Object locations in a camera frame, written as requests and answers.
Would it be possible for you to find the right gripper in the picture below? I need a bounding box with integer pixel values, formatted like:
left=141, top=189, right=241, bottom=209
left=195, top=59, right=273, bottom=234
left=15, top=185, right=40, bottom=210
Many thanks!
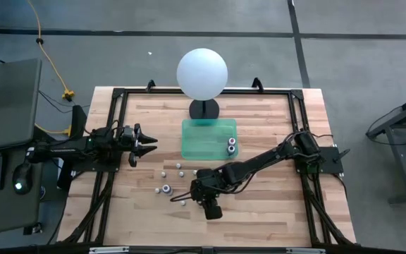
left=190, top=168, right=225, bottom=220

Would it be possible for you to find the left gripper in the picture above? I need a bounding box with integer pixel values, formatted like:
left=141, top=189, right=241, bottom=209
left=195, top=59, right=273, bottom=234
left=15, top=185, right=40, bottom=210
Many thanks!
left=116, top=123, right=159, bottom=169

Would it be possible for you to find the teal translucent plastic bin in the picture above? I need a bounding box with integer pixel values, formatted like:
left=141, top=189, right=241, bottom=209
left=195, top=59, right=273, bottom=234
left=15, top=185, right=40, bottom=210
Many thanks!
left=180, top=118, right=240, bottom=162

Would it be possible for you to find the black upright stand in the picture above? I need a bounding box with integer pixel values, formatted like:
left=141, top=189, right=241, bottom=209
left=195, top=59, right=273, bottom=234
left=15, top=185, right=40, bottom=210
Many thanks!
left=69, top=104, right=88, bottom=142

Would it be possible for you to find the white globe lamp black stand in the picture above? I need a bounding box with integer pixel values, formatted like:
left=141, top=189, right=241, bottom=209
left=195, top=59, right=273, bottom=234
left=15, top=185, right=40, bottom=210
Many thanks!
left=176, top=47, right=229, bottom=120

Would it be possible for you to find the black computer mouse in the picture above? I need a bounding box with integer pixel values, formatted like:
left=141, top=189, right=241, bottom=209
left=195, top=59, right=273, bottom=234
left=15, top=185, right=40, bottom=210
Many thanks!
left=11, top=162, right=34, bottom=195

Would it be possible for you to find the grey side desk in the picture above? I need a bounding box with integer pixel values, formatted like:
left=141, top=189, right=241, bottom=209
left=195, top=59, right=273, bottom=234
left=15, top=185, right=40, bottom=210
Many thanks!
left=0, top=142, right=45, bottom=237

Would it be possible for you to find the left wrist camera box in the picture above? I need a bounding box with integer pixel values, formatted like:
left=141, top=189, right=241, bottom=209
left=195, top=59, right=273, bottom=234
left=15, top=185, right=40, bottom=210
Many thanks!
left=121, top=126, right=136, bottom=141

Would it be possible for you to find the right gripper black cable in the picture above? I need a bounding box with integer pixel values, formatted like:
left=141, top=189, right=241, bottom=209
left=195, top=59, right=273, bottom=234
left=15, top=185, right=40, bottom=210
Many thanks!
left=169, top=190, right=194, bottom=203

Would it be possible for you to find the yellow extension cable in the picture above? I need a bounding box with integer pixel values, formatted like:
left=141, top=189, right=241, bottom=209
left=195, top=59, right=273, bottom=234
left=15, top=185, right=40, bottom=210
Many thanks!
left=26, top=0, right=76, bottom=137

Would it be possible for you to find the silver bracket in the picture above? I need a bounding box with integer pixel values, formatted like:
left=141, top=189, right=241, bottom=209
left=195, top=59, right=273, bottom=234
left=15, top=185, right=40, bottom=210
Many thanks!
left=89, top=246, right=130, bottom=254
left=286, top=248, right=326, bottom=254

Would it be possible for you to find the black aluminium rig frame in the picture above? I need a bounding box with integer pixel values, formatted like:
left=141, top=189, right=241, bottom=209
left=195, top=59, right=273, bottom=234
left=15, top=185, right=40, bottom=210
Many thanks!
left=57, top=78, right=357, bottom=248

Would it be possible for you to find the black metal cart frame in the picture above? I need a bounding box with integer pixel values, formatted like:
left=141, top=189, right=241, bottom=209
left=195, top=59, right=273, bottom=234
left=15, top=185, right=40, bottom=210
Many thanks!
left=366, top=89, right=406, bottom=205

